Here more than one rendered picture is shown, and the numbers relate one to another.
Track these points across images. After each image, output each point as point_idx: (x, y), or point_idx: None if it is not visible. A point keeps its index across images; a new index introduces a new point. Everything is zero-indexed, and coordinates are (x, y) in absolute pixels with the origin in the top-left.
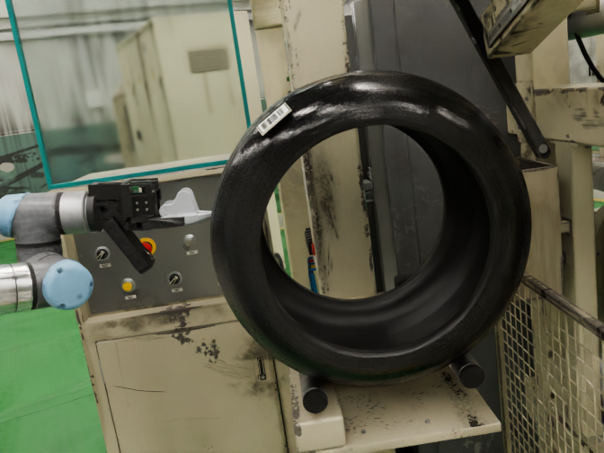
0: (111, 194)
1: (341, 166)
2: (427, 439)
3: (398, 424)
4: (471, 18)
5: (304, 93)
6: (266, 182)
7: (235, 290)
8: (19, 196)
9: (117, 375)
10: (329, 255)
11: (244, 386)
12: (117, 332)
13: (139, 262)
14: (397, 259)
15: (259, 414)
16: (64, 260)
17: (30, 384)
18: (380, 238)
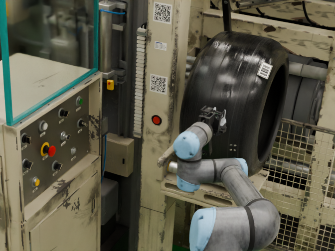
0: (212, 120)
1: (182, 72)
2: (260, 188)
3: None
4: None
5: (265, 56)
6: (264, 98)
7: (248, 149)
8: (193, 134)
9: (38, 249)
10: (173, 121)
11: (86, 221)
12: (39, 217)
13: (211, 151)
14: (133, 112)
15: (89, 235)
16: (237, 158)
17: None
18: (126, 102)
